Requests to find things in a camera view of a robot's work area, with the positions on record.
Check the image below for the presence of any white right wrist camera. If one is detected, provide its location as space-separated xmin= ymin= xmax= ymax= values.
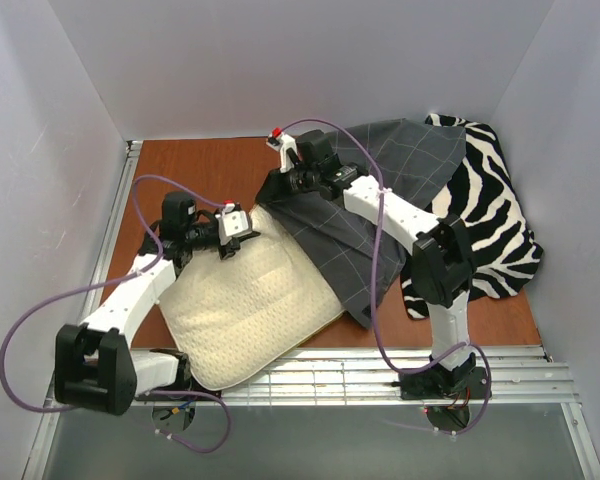
xmin=266 ymin=128 xmax=299 ymax=173

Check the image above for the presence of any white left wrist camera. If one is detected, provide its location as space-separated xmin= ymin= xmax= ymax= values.
xmin=215 ymin=201 xmax=253 ymax=246

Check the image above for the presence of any cream yellow-edged pillow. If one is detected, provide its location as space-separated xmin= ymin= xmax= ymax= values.
xmin=159 ymin=206 xmax=344 ymax=390

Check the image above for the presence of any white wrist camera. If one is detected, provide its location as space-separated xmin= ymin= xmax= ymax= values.
xmin=215 ymin=201 xmax=253 ymax=246
xmin=266 ymin=128 xmax=299 ymax=173

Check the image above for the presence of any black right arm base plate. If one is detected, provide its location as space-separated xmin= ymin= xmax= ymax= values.
xmin=391 ymin=367 xmax=491 ymax=400

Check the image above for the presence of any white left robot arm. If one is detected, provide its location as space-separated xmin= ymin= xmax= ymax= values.
xmin=54 ymin=191 xmax=258 ymax=416

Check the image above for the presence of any zebra print blanket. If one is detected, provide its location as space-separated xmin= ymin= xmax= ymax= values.
xmin=383 ymin=114 xmax=544 ymax=301

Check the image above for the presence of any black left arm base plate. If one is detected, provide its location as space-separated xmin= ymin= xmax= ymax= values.
xmin=136 ymin=372 xmax=222 ymax=403

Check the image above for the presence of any grey checked pillowcase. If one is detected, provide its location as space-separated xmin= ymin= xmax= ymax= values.
xmin=255 ymin=117 xmax=469 ymax=330

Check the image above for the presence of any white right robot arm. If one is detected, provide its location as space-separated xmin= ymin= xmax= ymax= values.
xmin=259 ymin=128 xmax=476 ymax=398

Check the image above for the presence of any aluminium rail frame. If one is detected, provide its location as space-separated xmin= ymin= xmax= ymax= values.
xmin=22 ymin=139 xmax=600 ymax=480

